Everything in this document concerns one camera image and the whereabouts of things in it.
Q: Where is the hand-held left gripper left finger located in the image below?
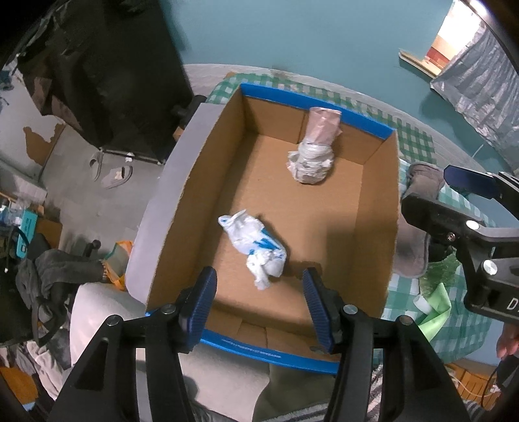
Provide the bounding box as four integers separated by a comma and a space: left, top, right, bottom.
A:
48, 266, 218, 422

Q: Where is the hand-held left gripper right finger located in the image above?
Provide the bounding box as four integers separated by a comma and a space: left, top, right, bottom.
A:
302, 267, 471, 422

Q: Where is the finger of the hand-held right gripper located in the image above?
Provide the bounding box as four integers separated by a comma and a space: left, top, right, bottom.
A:
443, 164, 519, 216
401, 193, 487, 246

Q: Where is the grey brown sock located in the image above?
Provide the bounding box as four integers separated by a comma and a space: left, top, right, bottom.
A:
390, 221, 435, 281

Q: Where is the white blue plastic bag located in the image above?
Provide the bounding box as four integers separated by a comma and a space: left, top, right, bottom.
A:
218, 209, 288, 291

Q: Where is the blue-sided cardboard box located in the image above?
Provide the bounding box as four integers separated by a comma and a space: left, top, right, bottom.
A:
125, 83, 402, 375

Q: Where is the person's right hand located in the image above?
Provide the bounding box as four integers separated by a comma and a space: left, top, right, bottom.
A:
498, 322, 519, 360

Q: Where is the grey plush slipper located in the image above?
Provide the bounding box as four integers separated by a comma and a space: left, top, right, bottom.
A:
406, 161, 447, 200

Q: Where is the green checkered cloth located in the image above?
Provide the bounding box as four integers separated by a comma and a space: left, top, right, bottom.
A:
183, 63, 509, 176

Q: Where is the large-check green blanket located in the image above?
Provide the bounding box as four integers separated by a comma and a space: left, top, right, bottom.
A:
381, 160, 512, 364

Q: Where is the small-check green sheet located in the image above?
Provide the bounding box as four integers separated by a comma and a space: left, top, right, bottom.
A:
206, 73, 438, 155

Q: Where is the person's olive trouser leg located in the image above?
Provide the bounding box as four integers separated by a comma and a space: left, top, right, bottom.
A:
252, 362, 338, 422

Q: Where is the orange bag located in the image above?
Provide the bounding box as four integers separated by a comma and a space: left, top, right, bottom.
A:
103, 240, 135, 291

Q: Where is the silver tarp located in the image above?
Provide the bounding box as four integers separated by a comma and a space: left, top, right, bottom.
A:
430, 29, 519, 173

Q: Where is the white cushion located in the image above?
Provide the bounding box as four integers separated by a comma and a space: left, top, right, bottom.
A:
70, 282, 149, 408

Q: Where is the wooden slatted crate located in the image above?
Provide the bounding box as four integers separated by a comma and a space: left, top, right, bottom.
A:
445, 360, 504, 407

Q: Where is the striped cloth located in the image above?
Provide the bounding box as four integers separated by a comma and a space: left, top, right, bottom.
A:
190, 362, 492, 422

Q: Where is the wooden board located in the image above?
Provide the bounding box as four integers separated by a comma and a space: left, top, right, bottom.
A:
398, 49, 441, 79

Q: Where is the pink white wrapped bundle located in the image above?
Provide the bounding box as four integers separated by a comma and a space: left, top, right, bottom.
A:
287, 106, 342, 185

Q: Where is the grey clothes pile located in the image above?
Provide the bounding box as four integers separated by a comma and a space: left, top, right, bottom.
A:
15, 248, 107, 350

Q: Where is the grey floor sandal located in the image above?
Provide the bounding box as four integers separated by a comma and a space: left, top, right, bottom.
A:
100, 164, 134, 190
88, 149, 107, 181

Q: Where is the teal box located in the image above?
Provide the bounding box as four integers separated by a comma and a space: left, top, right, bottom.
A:
13, 209, 40, 259

